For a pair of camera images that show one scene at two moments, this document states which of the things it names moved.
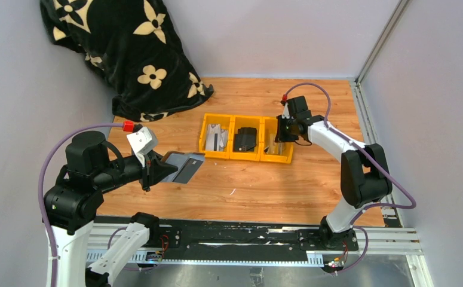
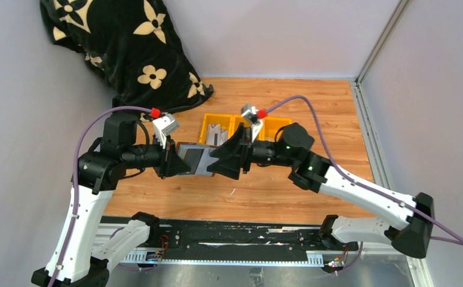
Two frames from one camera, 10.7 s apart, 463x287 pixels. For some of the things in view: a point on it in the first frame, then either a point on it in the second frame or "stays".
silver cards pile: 217,138 stays
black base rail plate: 242,240 stays
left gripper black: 155,171 → 170,163
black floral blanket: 133,48 stays
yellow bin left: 215,136 stays
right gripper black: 281,137 → 229,153
